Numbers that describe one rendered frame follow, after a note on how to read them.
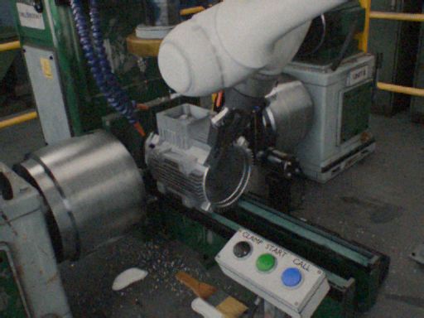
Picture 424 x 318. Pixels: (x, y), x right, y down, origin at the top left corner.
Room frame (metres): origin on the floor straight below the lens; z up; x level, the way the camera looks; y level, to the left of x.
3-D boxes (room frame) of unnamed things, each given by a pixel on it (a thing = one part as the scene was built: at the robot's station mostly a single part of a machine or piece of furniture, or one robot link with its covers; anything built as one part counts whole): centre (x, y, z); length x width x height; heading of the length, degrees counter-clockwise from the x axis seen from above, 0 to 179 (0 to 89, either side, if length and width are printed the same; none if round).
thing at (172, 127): (1.05, 0.06, 1.11); 0.12 x 0.11 x 0.07; 41
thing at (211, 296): (0.78, 0.03, 0.80); 0.21 x 0.05 x 0.01; 43
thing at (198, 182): (1.02, 0.03, 1.01); 0.20 x 0.19 x 0.19; 41
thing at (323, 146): (1.45, -0.38, 0.99); 0.35 x 0.31 x 0.37; 132
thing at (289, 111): (1.28, -0.18, 1.04); 0.41 x 0.25 x 0.25; 132
